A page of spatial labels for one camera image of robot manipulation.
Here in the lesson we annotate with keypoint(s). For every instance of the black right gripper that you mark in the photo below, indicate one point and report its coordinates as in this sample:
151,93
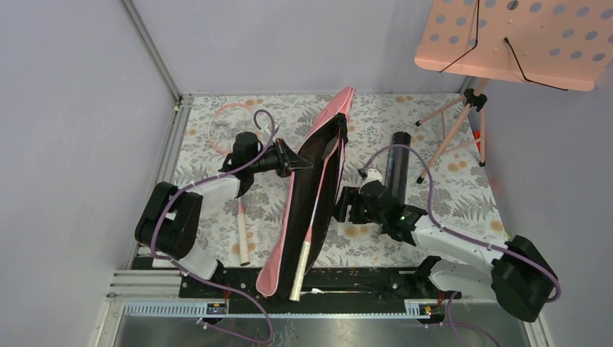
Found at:
350,196

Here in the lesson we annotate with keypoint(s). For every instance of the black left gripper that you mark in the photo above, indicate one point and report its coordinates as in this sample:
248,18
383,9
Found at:
288,160

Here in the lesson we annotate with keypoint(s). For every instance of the black shuttlecock tube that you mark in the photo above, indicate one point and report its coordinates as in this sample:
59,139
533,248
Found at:
396,181

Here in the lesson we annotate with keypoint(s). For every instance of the pink sport racket bag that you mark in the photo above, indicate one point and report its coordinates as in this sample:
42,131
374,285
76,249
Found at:
277,275

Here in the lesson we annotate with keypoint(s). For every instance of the pink badminton racket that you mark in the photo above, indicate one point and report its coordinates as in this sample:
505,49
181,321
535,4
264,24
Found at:
224,126
301,268

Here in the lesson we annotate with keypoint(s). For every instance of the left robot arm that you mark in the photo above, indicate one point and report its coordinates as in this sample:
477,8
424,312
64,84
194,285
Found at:
169,222

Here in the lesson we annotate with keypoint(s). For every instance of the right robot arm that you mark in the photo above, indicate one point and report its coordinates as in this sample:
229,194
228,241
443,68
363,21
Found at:
514,273

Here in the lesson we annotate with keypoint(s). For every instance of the floral patterned table mat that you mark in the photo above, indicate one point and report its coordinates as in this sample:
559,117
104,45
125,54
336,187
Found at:
465,219

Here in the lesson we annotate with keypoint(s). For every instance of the pink perforated music stand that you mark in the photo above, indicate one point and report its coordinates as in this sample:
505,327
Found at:
561,45

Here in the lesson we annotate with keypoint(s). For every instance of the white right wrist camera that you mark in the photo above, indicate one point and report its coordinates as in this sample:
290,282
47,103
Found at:
369,175

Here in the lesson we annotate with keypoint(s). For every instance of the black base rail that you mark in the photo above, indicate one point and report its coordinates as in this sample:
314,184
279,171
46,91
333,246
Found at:
343,290

